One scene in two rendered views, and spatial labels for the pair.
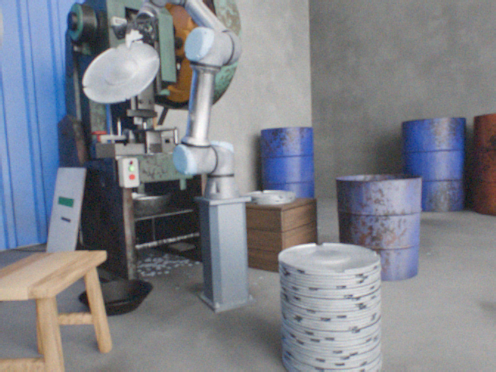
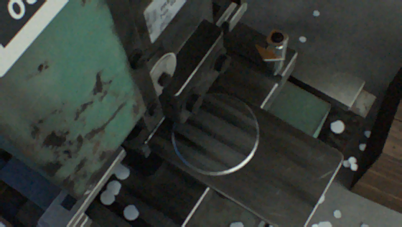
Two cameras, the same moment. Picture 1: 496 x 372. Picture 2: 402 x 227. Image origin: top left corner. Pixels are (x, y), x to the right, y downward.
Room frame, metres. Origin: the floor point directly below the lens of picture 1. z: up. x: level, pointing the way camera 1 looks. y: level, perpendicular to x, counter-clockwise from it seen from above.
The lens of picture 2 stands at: (1.87, 0.57, 1.45)
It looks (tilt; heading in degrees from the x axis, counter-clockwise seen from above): 67 degrees down; 356
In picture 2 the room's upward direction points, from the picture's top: 9 degrees counter-clockwise
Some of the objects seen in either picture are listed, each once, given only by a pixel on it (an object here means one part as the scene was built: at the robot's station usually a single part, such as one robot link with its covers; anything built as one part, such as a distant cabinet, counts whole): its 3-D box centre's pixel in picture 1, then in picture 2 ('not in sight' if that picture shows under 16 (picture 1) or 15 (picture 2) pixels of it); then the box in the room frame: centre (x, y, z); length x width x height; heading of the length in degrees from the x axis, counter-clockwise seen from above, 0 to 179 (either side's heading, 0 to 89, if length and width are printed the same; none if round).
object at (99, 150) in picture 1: (104, 161); not in sight; (1.83, 0.68, 0.62); 0.10 x 0.06 x 0.20; 135
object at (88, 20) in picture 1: (85, 29); not in sight; (2.05, 0.81, 1.31); 0.22 x 0.12 x 0.22; 45
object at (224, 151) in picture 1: (218, 157); not in sight; (1.59, 0.12, 0.62); 0.13 x 0.12 x 0.14; 136
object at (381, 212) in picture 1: (377, 223); not in sight; (1.93, -0.66, 0.24); 0.42 x 0.42 x 0.48
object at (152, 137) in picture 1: (154, 140); (242, 163); (2.09, 0.50, 0.72); 0.25 x 0.14 x 0.14; 45
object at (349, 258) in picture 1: (328, 256); not in sight; (1.10, -0.23, 0.32); 0.29 x 0.29 x 0.01
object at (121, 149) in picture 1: (139, 149); (153, 118); (2.21, 0.62, 0.67); 0.45 x 0.30 x 0.06; 135
